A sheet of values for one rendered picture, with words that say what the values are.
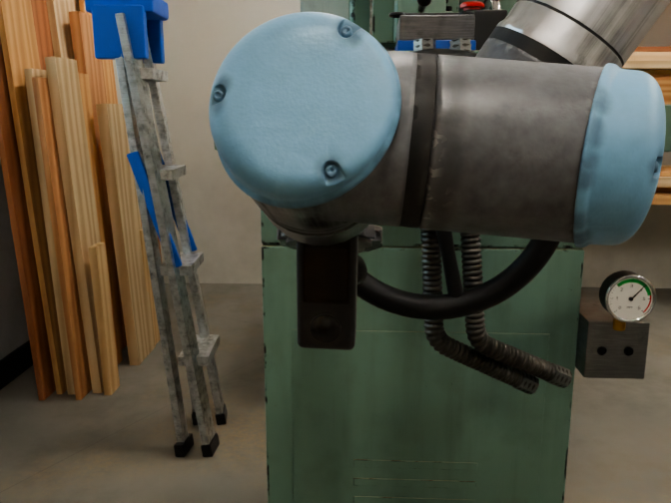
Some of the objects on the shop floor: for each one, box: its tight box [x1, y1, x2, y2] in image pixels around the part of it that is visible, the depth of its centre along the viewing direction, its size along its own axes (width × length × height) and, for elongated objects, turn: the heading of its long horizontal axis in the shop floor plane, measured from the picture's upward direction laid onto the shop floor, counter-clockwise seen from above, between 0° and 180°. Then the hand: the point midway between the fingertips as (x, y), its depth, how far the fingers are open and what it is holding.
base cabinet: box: [262, 245, 584, 503], centre depth 125 cm, size 45×58×71 cm
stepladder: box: [85, 0, 228, 457], centre depth 172 cm, size 27×25×116 cm
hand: (335, 251), depth 66 cm, fingers closed
